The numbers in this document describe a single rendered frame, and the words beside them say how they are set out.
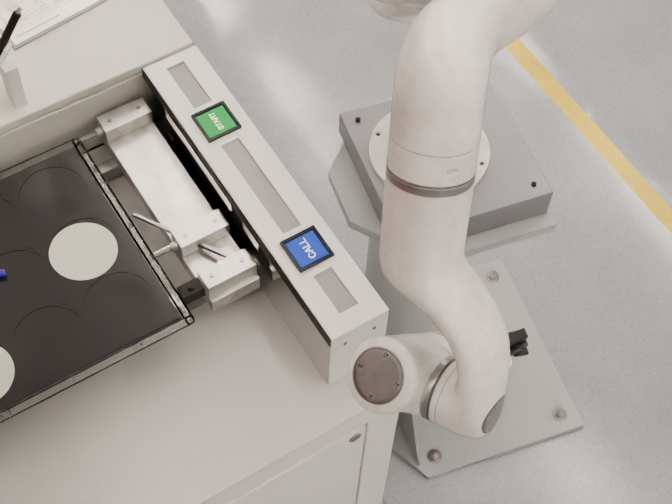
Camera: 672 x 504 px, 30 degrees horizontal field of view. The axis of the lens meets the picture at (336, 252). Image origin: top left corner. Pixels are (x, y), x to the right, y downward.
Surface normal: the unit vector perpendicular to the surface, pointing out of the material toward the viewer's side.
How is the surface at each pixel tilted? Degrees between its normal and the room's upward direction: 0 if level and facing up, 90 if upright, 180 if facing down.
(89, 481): 0
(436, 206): 66
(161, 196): 0
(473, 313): 31
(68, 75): 0
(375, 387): 44
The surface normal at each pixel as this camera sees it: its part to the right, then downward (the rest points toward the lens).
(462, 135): 0.44, 0.52
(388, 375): -0.46, -0.03
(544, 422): 0.04, -0.52
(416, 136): -0.43, 0.50
